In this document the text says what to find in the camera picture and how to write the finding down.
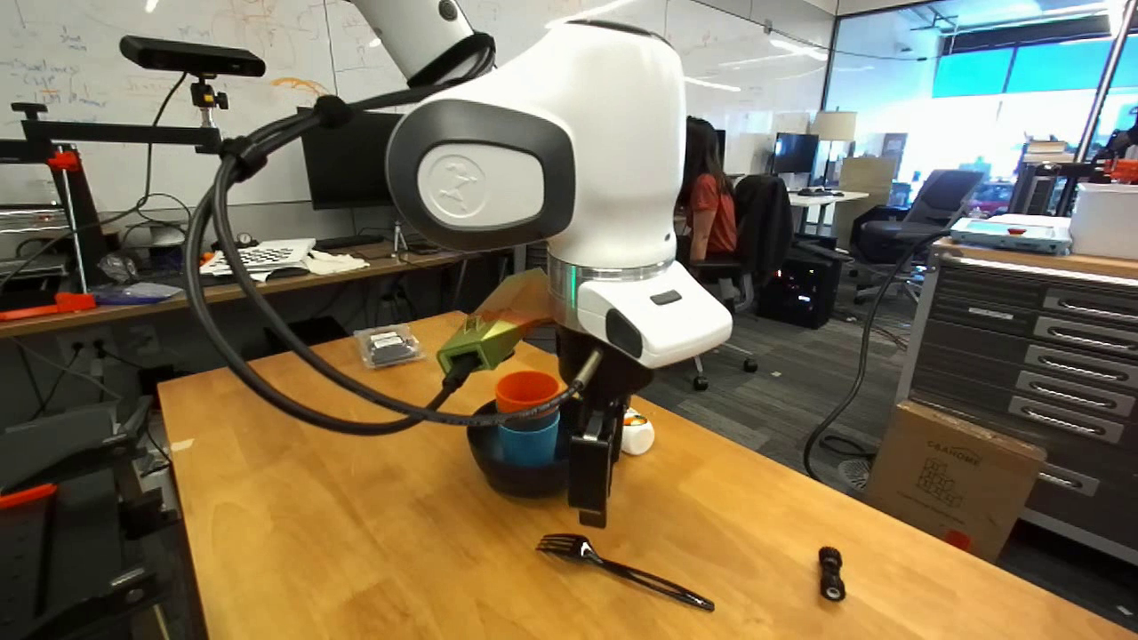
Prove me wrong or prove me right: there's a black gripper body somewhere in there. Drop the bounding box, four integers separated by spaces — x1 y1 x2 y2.
554 329 652 415

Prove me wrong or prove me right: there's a light blue plastic cup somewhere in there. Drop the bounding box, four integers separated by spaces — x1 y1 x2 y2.
497 418 559 468

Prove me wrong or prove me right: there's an orange plastic cup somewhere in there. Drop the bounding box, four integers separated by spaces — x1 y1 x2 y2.
495 371 562 415

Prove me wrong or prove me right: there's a black plastic spoon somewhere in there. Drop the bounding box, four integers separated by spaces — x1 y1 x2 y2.
538 534 716 610

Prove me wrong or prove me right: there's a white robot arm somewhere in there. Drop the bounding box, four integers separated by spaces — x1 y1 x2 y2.
351 0 704 526

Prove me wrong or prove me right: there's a black bowl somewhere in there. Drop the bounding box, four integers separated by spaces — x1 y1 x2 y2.
466 409 568 497

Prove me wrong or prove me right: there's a white bottle green cap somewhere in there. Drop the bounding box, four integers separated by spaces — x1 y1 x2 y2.
621 409 653 455

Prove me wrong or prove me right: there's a green yellow connector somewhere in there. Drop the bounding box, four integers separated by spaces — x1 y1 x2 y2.
437 316 519 384

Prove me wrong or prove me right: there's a person in red shirt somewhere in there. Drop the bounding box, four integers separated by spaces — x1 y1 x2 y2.
678 118 740 263

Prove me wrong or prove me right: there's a small black clip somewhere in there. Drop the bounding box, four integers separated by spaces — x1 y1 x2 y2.
818 546 847 601

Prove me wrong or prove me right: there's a black office chair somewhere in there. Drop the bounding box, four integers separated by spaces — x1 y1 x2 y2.
850 172 980 263

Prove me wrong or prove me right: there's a cardboard box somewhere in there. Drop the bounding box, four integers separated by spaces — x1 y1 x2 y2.
865 402 1045 563

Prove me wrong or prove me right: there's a grey drawer cabinet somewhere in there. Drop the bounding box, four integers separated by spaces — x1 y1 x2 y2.
898 243 1138 566

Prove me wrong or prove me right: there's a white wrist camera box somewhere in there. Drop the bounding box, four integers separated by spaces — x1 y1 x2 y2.
551 258 733 371

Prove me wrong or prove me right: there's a black camera on stand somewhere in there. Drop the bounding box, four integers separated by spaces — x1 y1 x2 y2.
122 37 267 77

